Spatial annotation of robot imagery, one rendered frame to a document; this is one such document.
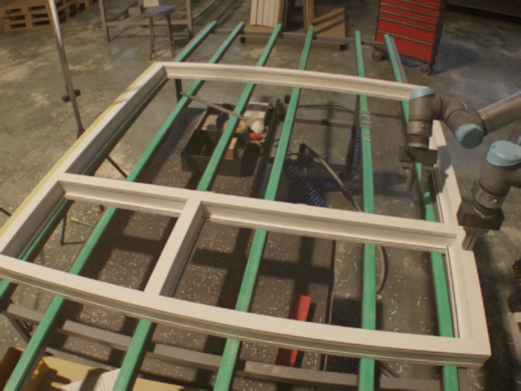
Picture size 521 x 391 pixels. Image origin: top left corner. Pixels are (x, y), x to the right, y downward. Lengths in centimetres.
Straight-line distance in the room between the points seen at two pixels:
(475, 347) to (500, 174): 43
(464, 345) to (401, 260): 147
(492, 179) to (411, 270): 144
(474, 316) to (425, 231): 33
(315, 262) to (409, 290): 89
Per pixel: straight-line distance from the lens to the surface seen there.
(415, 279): 242
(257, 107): 238
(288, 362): 130
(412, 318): 226
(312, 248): 164
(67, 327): 124
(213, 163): 159
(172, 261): 115
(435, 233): 132
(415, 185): 145
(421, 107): 145
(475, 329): 112
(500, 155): 107
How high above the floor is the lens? 179
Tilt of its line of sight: 40 degrees down
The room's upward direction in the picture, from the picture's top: straight up
